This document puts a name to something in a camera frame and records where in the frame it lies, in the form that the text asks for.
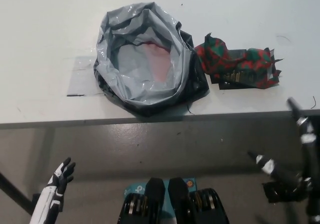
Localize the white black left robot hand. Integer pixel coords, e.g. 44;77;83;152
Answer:
29;157;77;224

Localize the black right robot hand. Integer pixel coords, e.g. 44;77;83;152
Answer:
246;96;320;224

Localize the black grey plastic bag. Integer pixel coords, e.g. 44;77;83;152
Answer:
92;1;210;117

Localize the red green patterned garment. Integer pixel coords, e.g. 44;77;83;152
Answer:
194;31;285;86

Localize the black table leg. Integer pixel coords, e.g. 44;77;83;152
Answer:
0;171;35;212

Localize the black tape patch on table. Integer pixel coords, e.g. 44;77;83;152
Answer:
208;66;283;90

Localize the clear tape patch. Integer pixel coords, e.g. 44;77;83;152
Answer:
66;55;108;97

